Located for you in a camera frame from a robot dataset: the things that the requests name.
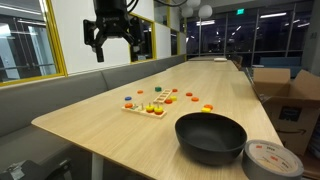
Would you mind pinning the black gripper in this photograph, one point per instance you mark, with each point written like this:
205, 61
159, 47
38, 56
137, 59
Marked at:
111, 16

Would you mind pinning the white flat object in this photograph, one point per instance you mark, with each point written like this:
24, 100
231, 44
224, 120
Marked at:
220, 59

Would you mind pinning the medium yellow framed window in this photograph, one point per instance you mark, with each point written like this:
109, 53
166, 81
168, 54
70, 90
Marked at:
150, 40

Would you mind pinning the narrow yellow framed window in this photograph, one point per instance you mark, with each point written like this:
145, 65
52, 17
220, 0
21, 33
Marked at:
174, 41

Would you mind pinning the wooden slotted tray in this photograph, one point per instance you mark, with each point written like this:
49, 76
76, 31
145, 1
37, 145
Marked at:
162, 96

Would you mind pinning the wooden peg board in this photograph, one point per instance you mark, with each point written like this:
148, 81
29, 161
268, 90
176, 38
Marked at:
140, 110

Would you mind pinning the white globe pendant lamp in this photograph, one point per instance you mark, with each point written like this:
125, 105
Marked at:
205, 11
187, 12
193, 3

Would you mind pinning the grey upholstered bench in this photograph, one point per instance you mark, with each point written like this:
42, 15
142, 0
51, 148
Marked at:
50, 96

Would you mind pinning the light wooden table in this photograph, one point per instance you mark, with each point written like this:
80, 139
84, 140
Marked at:
206, 66
203, 58

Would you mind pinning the large yellow framed window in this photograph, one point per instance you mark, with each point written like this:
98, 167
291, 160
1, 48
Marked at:
26, 50

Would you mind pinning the white table leg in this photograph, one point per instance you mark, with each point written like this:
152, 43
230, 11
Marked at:
97, 166

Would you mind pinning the brown chair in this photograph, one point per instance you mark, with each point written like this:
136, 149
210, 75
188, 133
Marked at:
240, 61

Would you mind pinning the green exit sign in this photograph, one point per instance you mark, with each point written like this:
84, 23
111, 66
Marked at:
240, 11

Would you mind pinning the black bowl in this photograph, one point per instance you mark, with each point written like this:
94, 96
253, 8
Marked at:
210, 140

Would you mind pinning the blue sofa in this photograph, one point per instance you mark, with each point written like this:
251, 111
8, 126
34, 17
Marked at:
280, 61

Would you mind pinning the cardboard box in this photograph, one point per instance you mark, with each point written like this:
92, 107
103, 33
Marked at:
293, 113

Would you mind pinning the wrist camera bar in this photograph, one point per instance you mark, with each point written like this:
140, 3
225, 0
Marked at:
89, 31

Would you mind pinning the grey duct tape roll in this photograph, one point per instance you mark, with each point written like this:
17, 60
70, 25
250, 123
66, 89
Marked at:
271, 160

